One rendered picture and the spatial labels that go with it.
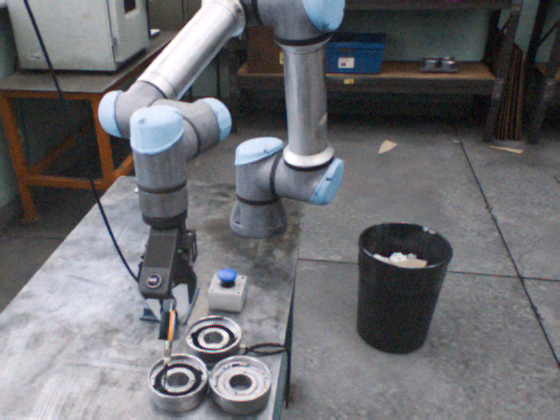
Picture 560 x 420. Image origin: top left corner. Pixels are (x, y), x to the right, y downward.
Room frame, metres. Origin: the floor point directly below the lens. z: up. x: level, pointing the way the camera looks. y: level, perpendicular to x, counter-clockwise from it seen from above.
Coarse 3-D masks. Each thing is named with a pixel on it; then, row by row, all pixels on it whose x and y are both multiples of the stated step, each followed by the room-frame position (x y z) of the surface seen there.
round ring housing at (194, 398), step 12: (180, 360) 0.76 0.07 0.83; (192, 360) 0.75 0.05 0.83; (156, 372) 0.73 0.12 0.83; (168, 372) 0.73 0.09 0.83; (180, 372) 0.73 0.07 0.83; (204, 372) 0.73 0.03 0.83; (168, 384) 0.72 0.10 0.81; (192, 384) 0.70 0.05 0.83; (204, 384) 0.69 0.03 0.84; (156, 396) 0.67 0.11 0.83; (168, 396) 0.66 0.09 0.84; (180, 396) 0.66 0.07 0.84; (192, 396) 0.67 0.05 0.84; (204, 396) 0.69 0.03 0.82; (168, 408) 0.67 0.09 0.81; (180, 408) 0.66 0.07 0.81
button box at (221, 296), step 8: (216, 280) 0.98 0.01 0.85; (240, 280) 0.98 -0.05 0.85; (216, 288) 0.96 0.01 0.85; (224, 288) 0.95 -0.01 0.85; (232, 288) 0.95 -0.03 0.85; (240, 288) 0.95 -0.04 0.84; (208, 296) 0.94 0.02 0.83; (216, 296) 0.94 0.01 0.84; (224, 296) 0.94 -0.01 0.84; (232, 296) 0.93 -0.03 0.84; (240, 296) 0.93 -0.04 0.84; (208, 304) 0.94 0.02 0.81; (216, 304) 0.94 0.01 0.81; (224, 304) 0.94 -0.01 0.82; (232, 304) 0.93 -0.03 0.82; (240, 304) 0.93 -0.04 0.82
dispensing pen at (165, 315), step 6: (174, 300) 0.77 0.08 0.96; (174, 306) 0.76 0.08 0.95; (162, 312) 0.74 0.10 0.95; (168, 312) 0.74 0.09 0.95; (162, 318) 0.74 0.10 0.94; (168, 318) 0.74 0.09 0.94; (162, 324) 0.73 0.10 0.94; (168, 324) 0.73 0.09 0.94; (162, 330) 0.73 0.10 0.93; (168, 330) 0.72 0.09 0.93; (162, 336) 0.72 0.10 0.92; (168, 342) 0.73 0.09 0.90; (168, 348) 0.72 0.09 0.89; (168, 354) 0.72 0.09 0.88; (168, 360) 0.71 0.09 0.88
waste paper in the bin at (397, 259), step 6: (378, 258) 1.82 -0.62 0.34; (384, 258) 1.86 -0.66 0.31; (390, 258) 1.87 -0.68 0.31; (396, 258) 1.85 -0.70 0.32; (402, 258) 1.85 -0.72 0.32; (408, 258) 1.87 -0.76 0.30; (414, 258) 1.87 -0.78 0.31; (396, 264) 1.77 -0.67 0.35; (402, 264) 1.76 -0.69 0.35; (408, 264) 1.76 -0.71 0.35; (414, 264) 1.75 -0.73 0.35; (420, 264) 1.75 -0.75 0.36
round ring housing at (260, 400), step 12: (228, 360) 0.75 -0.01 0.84; (240, 360) 0.75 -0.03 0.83; (252, 360) 0.74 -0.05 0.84; (216, 372) 0.73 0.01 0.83; (240, 372) 0.72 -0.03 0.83; (264, 372) 0.72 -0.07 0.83; (216, 384) 0.70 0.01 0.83; (228, 384) 0.70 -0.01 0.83; (240, 384) 0.72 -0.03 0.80; (252, 384) 0.70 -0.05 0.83; (264, 384) 0.70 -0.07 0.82; (216, 396) 0.67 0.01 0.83; (264, 396) 0.66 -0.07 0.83; (228, 408) 0.65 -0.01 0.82; (240, 408) 0.65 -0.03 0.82; (252, 408) 0.65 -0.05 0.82
